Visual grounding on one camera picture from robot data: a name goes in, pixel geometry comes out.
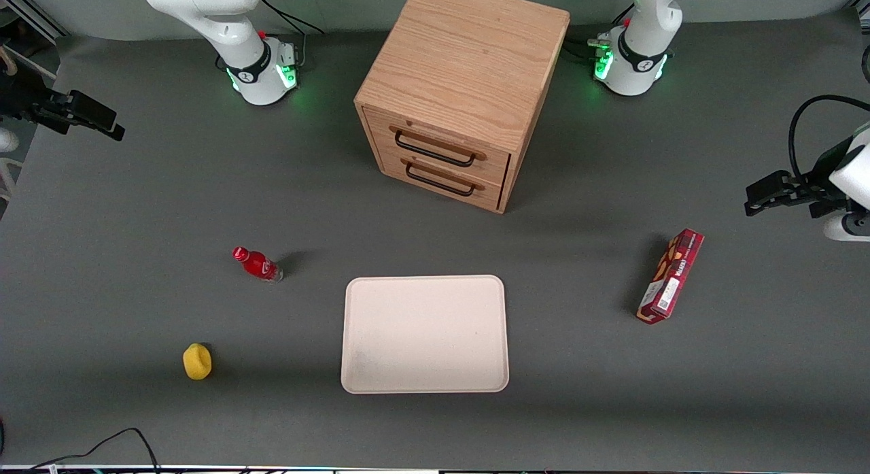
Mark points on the beige rectangular tray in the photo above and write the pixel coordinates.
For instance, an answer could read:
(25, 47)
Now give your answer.
(425, 334)

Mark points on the wooden drawer front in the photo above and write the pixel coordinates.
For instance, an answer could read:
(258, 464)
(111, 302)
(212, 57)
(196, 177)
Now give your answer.
(493, 194)
(495, 165)

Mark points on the wooden two-drawer cabinet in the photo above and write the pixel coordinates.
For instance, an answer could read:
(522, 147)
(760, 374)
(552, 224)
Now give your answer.
(469, 59)

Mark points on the aluminium frame rail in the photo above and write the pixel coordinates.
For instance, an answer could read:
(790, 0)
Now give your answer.
(34, 15)

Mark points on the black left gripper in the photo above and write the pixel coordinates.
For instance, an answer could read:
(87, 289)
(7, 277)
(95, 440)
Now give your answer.
(820, 173)

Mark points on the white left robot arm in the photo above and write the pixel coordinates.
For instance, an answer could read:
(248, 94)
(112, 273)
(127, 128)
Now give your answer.
(639, 59)

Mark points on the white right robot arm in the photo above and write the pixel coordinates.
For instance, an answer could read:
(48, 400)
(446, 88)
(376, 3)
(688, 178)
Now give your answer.
(251, 66)

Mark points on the yellow lemon toy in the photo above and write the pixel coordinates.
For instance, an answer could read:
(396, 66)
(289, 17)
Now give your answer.
(197, 362)

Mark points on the red tartan biscuit box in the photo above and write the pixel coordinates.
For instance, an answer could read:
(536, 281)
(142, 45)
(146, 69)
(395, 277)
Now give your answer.
(669, 280)

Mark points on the red plastic bottle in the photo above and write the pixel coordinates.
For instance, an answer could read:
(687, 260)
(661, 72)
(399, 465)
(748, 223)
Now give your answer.
(258, 264)

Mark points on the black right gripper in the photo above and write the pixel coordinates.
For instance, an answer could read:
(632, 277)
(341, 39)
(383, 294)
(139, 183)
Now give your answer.
(26, 95)

